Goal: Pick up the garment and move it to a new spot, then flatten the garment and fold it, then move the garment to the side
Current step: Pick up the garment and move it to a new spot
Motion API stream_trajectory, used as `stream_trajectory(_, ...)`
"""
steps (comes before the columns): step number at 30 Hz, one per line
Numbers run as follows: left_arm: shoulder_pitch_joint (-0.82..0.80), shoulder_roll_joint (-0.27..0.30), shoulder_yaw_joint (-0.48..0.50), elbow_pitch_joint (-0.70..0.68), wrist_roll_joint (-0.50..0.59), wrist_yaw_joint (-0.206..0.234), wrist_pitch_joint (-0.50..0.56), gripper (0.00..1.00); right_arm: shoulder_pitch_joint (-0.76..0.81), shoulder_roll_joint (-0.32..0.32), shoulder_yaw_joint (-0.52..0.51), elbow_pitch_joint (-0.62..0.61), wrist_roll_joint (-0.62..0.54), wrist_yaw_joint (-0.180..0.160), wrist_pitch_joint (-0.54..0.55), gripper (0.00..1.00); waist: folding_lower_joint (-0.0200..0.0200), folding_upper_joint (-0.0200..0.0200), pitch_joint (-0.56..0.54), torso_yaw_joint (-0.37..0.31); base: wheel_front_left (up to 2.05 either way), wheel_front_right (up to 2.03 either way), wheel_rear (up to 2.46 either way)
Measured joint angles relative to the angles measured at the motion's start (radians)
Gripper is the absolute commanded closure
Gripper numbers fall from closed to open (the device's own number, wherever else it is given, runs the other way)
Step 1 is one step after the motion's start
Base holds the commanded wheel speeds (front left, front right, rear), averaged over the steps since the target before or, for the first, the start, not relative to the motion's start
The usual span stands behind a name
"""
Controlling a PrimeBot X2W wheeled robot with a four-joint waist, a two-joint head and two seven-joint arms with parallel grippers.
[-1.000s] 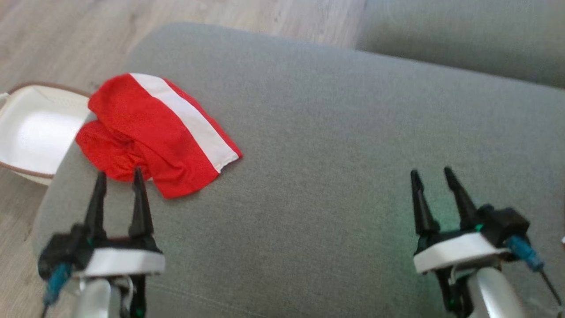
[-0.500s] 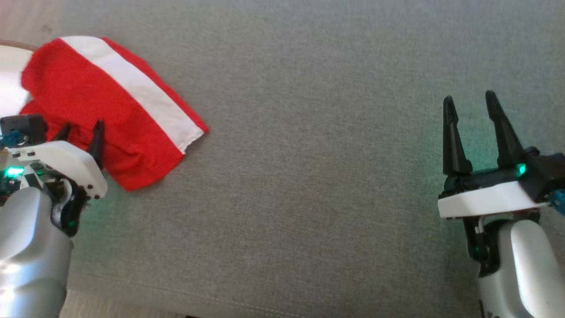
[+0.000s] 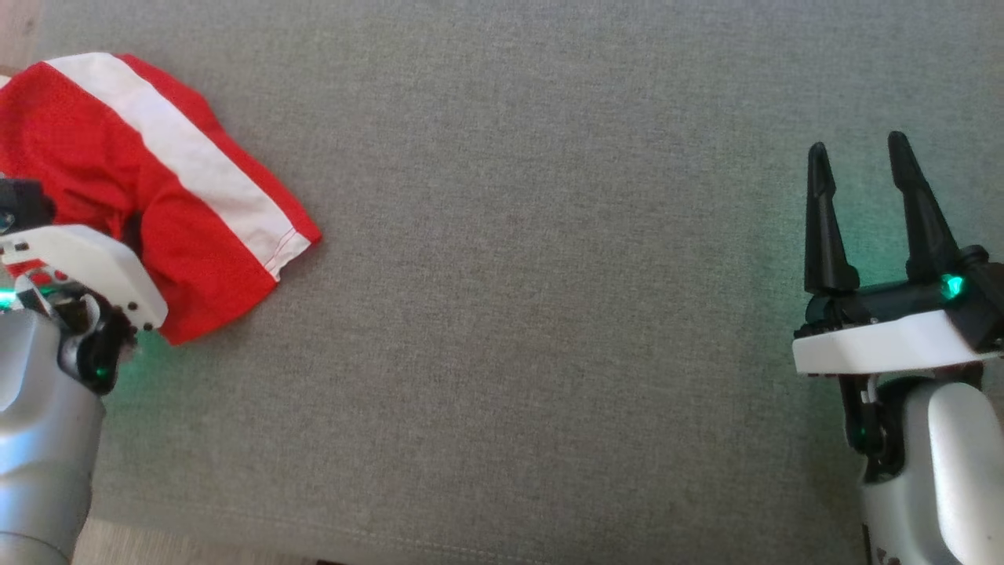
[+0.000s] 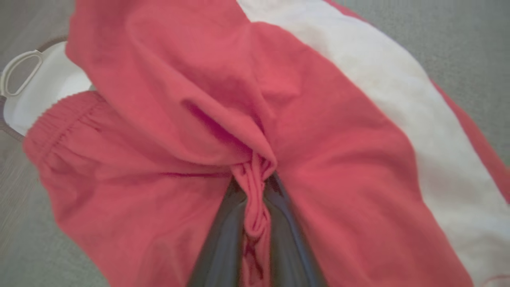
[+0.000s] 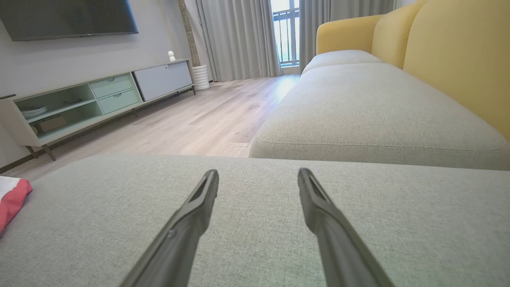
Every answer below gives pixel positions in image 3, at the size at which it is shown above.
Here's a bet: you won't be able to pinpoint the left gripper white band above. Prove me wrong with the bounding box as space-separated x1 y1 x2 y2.
0 179 168 393

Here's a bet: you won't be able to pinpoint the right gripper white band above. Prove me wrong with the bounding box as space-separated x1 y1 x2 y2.
791 131 1004 460

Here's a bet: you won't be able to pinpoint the red shorts with white stripe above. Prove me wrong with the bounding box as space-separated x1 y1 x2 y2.
0 52 322 346

